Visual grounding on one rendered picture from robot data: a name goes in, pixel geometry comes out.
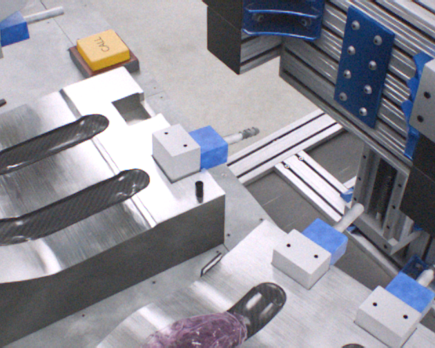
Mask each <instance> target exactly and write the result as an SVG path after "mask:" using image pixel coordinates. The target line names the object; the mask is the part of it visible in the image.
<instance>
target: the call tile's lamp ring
mask: <svg viewBox="0 0 435 348"><path fill-rule="evenodd" d="M116 34H117V33H116ZM117 36H118V37H119V35H118V34H117ZM119 38H120V37H119ZM120 39H121V38H120ZM121 40H122V39H121ZM122 41H123V40H122ZM123 43H124V42H123ZM124 44H125V43H124ZM125 45H126V44H125ZM126 47H127V48H128V49H129V55H130V56H131V57H132V58H131V59H128V60H126V61H122V62H119V63H117V64H113V65H111V66H108V67H105V68H102V69H99V70H96V71H93V72H92V70H91V69H90V68H89V67H88V65H87V64H86V62H85V61H84V60H83V59H82V58H81V56H80V55H79V53H78V52H77V51H76V50H75V49H76V48H77V46H73V47H70V50H71V51H72V53H73V54H74V56H75V57H76V58H77V60H78V61H79V62H80V64H81V65H82V66H83V67H84V69H85V70H86V72H87V73H88V74H89V75H90V76H93V75H96V74H99V73H102V72H104V71H107V70H110V69H113V68H116V67H119V66H122V65H124V64H128V63H130V62H133V61H136V60H138V58H137V57H136V56H135V55H134V54H133V52H132V51H131V50H130V48H129V47H128V46H126Z"/></svg>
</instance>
